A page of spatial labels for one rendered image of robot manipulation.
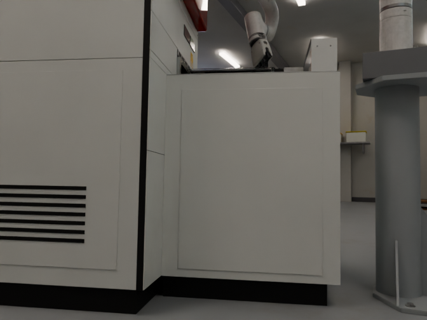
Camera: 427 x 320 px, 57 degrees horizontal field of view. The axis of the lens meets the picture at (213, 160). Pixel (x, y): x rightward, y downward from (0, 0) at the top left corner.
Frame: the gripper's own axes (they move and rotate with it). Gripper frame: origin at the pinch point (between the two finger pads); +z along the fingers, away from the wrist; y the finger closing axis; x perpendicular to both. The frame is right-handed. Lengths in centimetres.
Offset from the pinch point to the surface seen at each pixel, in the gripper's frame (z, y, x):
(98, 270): 79, 12, 73
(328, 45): 11.8, -35.3, -2.7
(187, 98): 23.0, -5.9, 42.7
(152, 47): 14, -20, 60
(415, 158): 54, -32, -35
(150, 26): 9, -23, 61
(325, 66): 18.9, -32.1, -1.8
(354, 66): -476, 497, -718
